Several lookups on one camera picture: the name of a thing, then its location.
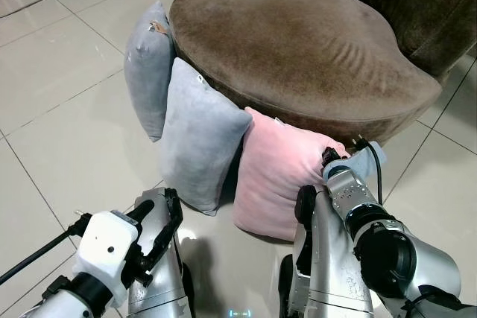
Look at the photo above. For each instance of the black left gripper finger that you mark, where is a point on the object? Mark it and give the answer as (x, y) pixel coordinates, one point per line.
(162, 243)
(141, 211)

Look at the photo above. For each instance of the pink pillow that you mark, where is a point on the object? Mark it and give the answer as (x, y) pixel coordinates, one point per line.
(272, 176)

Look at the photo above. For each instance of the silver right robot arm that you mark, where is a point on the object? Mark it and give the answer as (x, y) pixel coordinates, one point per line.
(387, 251)

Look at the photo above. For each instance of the grey pillow with white tag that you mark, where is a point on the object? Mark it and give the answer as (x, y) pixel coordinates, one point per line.
(197, 139)

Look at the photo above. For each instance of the brown velvet sofa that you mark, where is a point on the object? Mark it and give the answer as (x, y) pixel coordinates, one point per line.
(298, 42)

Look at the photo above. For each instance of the grey pillow with orange tag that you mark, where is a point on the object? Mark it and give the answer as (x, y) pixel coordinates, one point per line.
(149, 72)

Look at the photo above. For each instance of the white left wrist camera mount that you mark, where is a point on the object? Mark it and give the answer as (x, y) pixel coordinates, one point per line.
(108, 247)

